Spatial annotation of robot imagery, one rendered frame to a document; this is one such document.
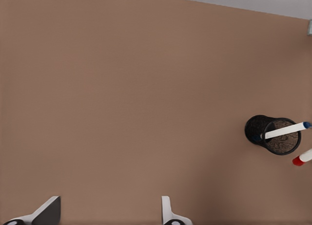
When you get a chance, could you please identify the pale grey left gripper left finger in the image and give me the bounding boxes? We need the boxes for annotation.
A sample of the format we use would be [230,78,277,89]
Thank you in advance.
[1,195,61,225]

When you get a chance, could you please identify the white marker with red cap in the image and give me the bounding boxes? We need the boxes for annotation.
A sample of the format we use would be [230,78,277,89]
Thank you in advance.
[292,148,312,167]

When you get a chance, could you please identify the black mesh pen holder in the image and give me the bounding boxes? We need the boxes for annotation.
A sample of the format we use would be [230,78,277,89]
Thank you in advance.
[244,114,302,156]

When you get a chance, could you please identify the white marker with blue cap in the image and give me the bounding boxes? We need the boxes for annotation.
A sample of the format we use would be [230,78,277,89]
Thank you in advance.
[252,121,312,141]

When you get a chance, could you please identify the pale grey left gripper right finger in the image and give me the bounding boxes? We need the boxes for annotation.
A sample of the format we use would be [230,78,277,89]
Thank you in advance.
[161,195,193,225]

